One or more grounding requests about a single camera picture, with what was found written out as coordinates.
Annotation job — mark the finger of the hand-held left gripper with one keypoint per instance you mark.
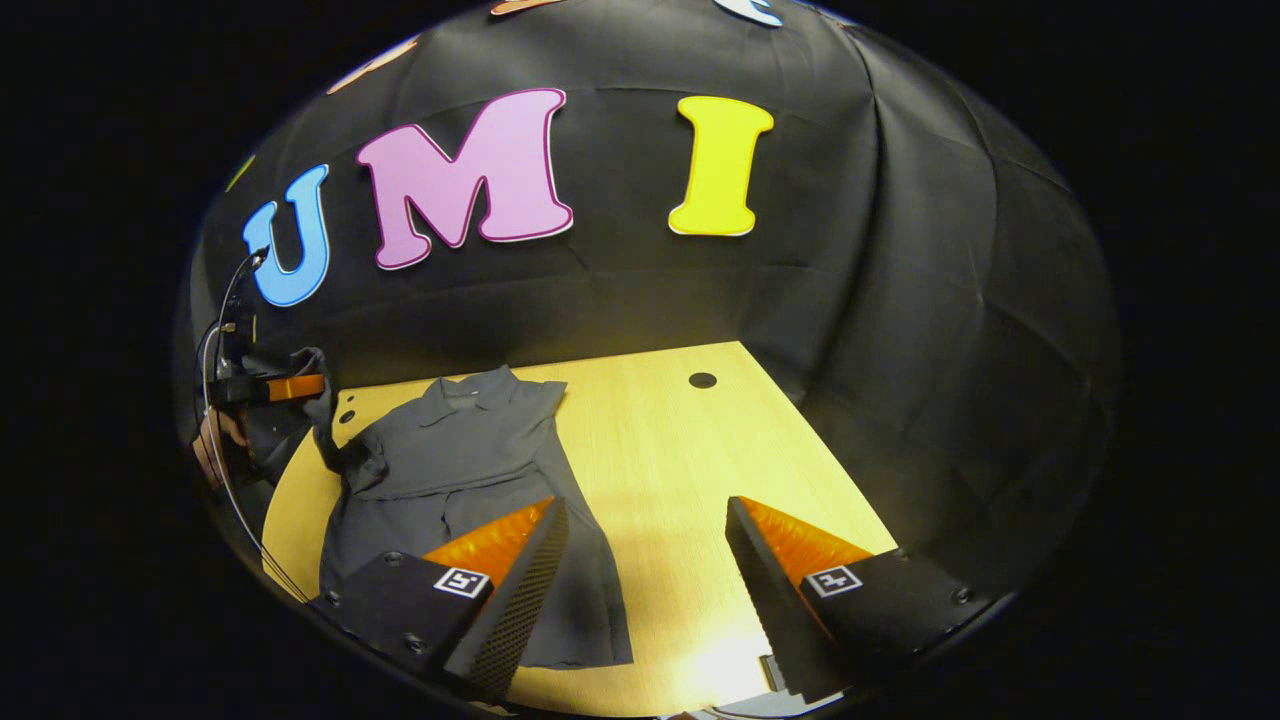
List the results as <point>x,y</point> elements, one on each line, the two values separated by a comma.
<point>290,387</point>

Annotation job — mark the black backdrop cloth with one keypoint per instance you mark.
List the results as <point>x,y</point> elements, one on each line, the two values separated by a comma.
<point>800,280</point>

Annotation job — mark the grey collared shirt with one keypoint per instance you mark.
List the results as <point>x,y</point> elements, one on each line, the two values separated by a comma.
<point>460,450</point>

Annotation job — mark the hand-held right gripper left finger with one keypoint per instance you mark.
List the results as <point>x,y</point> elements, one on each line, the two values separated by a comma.
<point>520,590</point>

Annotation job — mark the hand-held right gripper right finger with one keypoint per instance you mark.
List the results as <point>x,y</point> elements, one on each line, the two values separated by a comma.
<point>770,590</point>

